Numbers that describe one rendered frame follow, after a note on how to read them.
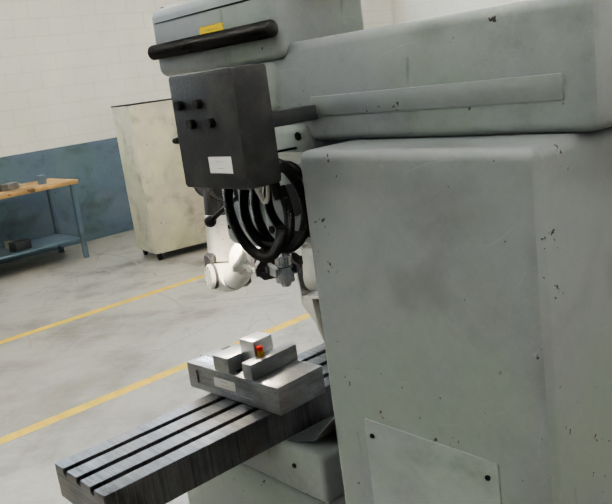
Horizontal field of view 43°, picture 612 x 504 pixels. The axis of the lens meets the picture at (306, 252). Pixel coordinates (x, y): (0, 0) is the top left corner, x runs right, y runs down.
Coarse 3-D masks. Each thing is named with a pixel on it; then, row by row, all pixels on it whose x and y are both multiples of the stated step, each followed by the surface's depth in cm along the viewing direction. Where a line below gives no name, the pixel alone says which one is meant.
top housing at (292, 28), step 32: (192, 0) 172; (224, 0) 162; (256, 0) 154; (288, 0) 153; (320, 0) 159; (352, 0) 165; (160, 32) 182; (192, 32) 173; (288, 32) 154; (320, 32) 159; (160, 64) 186; (192, 64) 176; (224, 64) 168
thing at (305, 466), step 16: (272, 448) 184; (288, 448) 179; (304, 448) 176; (320, 448) 175; (336, 448) 174; (256, 464) 192; (272, 464) 186; (288, 464) 181; (304, 464) 176; (320, 464) 171; (336, 464) 174; (288, 480) 182; (304, 480) 177; (320, 480) 173; (336, 480) 174; (320, 496) 174; (336, 496) 175
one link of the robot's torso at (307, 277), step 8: (304, 248) 264; (304, 256) 265; (312, 256) 264; (304, 264) 266; (312, 264) 264; (304, 272) 266; (312, 272) 264; (304, 280) 267; (312, 280) 265; (304, 288) 270; (312, 288) 268
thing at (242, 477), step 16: (240, 464) 200; (224, 480) 208; (240, 480) 202; (256, 480) 196; (272, 480) 190; (192, 496) 225; (208, 496) 217; (224, 496) 210; (240, 496) 204; (256, 496) 198; (272, 496) 192; (288, 496) 186; (304, 496) 181
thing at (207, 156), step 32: (256, 64) 131; (192, 96) 137; (224, 96) 130; (256, 96) 131; (192, 128) 138; (224, 128) 132; (256, 128) 132; (192, 160) 142; (224, 160) 135; (256, 160) 132
